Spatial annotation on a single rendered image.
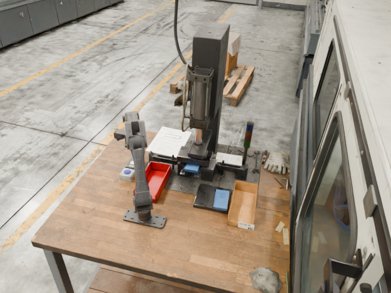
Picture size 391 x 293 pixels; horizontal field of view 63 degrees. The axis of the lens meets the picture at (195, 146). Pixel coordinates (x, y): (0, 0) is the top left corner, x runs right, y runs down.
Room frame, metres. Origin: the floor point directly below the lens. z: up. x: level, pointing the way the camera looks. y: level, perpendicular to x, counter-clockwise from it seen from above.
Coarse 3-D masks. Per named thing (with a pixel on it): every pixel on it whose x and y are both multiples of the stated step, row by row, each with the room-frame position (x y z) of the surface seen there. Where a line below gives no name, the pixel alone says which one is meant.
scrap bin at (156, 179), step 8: (152, 168) 1.39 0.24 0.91; (160, 168) 1.38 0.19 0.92; (168, 168) 1.34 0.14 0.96; (152, 176) 1.33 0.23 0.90; (160, 176) 1.33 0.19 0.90; (168, 176) 1.33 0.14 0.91; (152, 184) 1.26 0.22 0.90; (160, 184) 1.27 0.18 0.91; (152, 192) 1.20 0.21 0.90; (160, 192) 1.19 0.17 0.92; (152, 200) 1.13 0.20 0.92
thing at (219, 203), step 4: (216, 192) 1.21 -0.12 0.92; (220, 192) 1.21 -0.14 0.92; (224, 192) 1.21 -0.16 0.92; (228, 192) 1.21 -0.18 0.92; (216, 196) 1.18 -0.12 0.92; (224, 196) 1.18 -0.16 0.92; (228, 196) 1.18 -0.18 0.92; (216, 200) 1.15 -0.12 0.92; (220, 200) 1.15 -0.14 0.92; (224, 200) 1.16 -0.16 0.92; (216, 204) 1.12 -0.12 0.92; (220, 204) 1.13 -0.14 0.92; (224, 204) 1.13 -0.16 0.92; (216, 208) 1.09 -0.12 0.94; (220, 208) 1.08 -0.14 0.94; (224, 208) 1.08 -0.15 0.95
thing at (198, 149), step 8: (200, 136) 1.37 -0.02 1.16; (208, 136) 1.52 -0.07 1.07; (192, 144) 1.41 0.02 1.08; (200, 144) 1.36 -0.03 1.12; (184, 152) 1.39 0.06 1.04; (192, 152) 1.34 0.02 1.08; (200, 152) 1.34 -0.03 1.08; (208, 152) 1.40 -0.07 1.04; (184, 160) 1.35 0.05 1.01; (192, 160) 1.34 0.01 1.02; (200, 160) 1.33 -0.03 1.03; (208, 160) 1.33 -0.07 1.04
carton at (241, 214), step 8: (240, 184) 1.25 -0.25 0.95; (248, 184) 1.24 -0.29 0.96; (256, 184) 1.24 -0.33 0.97; (240, 192) 1.24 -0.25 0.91; (248, 192) 1.24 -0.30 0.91; (256, 192) 1.18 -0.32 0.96; (232, 200) 1.13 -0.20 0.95; (240, 200) 1.18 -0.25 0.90; (248, 200) 1.18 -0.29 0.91; (256, 200) 1.12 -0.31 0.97; (232, 208) 1.12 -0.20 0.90; (240, 208) 1.12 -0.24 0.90; (248, 208) 1.13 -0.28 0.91; (232, 216) 1.07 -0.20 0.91; (240, 216) 1.07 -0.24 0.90; (248, 216) 1.07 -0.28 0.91; (232, 224) 1.01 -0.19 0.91; (240, 224) 1.01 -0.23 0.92; (248, 224) 1.00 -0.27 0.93
